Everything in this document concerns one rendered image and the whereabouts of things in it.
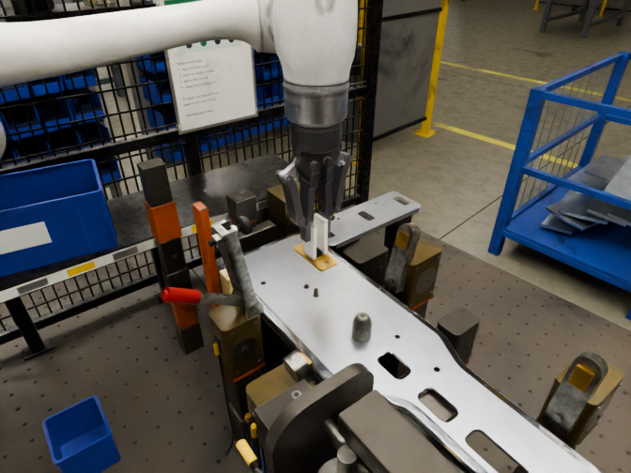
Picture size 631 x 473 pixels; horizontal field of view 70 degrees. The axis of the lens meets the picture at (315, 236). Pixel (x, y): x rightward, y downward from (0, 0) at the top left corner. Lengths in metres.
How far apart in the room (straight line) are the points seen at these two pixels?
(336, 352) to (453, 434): 0.21
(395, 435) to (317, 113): 0.40
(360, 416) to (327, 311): 0.39
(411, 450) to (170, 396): 0.76
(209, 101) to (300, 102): 0.60
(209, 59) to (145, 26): 0.50
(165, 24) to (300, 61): 0.20
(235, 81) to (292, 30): 0.63
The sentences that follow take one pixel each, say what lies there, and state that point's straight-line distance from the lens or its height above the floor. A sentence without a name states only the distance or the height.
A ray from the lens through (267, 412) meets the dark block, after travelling 0.53.
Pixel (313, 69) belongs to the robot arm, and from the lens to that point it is 0.60.
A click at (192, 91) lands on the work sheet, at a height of 1.24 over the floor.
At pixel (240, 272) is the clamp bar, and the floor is 1.14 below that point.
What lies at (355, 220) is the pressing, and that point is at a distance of 1.06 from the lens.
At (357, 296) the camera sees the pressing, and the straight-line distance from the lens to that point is 0.84.
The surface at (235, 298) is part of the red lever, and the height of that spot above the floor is 1.08.
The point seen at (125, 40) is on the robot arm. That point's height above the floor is 1.44.
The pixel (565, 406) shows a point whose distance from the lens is 0.74.
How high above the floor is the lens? 1.56
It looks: 34 degrees down
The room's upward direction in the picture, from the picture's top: straight up
